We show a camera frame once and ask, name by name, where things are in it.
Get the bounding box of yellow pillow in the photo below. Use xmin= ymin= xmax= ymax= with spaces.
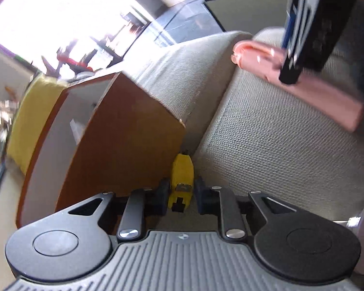
xmin=7 ymin=74 xmax=69 ymax=176

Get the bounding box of yellow plastic toy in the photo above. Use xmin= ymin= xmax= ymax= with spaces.
xmin=168 ymin=150 xmax=195 ymax=212

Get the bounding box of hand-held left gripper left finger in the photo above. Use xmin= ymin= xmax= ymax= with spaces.
xmin=68 ymin=178 xmax=171 ymax=241

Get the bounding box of red hanging clothing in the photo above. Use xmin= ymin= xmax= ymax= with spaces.
xmin=57 ymin=54 xmax=90 ymax=69

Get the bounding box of beige fabric sofa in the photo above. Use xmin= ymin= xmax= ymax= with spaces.
xmin=0 ymin=30 xmax=364 ymax=249

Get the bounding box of white coffee table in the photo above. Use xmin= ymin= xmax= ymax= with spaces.
xmin=158 ymin=0 xmax=292 ymax=34

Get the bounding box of pink selfie stick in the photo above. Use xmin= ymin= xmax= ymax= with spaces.
xmin=231 ymin=40 xmax=364 ymax=132

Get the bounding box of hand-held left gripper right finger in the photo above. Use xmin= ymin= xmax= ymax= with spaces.
xmin=195 ymin=177 xmax=295 ymax=241

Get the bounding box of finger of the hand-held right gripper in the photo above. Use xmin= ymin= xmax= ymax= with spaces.
xmin=279 ymin=8 xmax=304 ymax=85

